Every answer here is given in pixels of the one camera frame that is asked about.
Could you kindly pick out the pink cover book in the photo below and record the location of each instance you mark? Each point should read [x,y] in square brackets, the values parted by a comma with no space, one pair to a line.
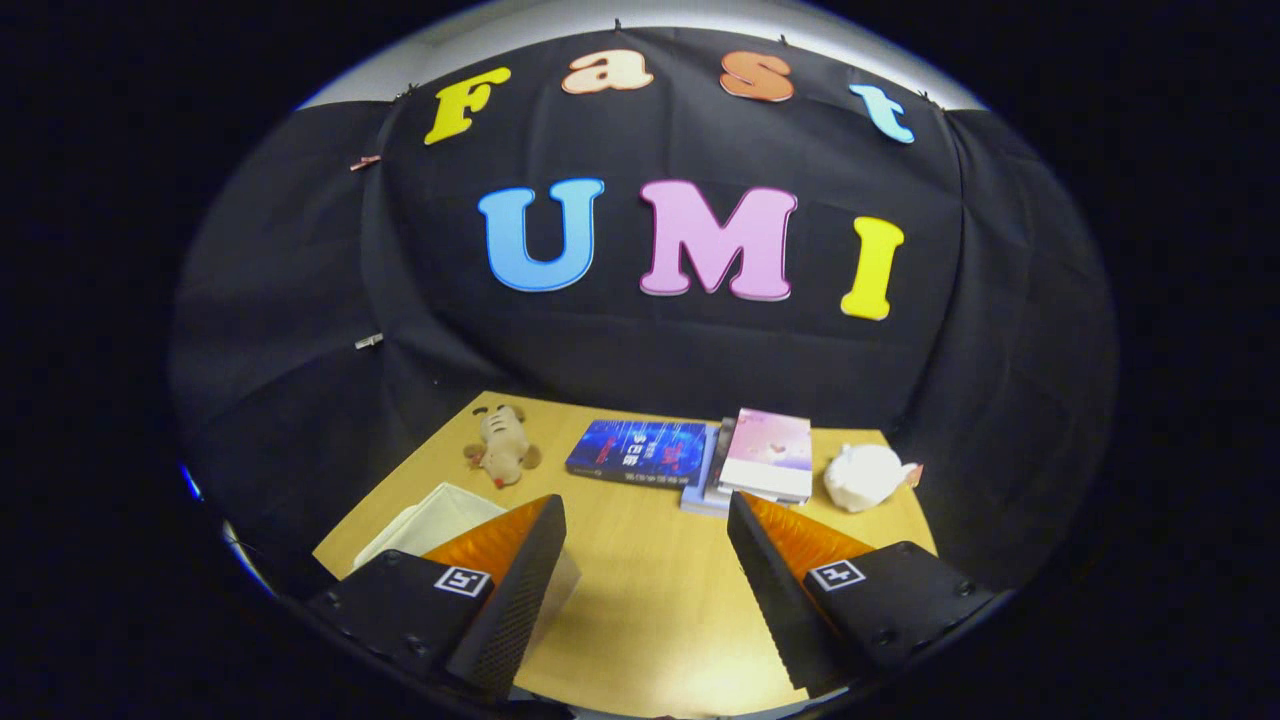
[768,450]

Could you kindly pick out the white plush toy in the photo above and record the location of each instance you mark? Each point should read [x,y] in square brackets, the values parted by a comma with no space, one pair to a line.
[862,477]

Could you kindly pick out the dark blue book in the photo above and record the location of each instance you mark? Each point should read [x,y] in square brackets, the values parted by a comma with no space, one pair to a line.
[635,452]

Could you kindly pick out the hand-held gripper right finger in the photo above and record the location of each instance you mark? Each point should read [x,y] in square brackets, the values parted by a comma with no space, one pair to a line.
[780,600]

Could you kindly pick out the small wooden clip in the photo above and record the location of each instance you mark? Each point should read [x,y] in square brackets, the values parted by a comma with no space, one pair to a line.
[365,162]

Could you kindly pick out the black backdrop cloth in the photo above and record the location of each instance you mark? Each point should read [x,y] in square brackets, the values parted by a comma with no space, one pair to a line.
[640,350]

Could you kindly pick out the white cover book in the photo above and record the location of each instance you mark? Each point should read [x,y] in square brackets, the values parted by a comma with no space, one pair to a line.
[714,480]

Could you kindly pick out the brown plush dog toy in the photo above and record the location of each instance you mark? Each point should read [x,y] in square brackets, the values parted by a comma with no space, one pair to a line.
[503,445]

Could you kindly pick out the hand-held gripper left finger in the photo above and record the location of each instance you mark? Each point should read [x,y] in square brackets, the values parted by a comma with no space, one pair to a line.
[505,610]

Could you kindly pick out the small white clip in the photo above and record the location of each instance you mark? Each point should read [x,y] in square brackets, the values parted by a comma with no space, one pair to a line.
[368,341]

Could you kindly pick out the beige fabric storage box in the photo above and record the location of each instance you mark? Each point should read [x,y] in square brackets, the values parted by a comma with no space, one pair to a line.
[440,515]

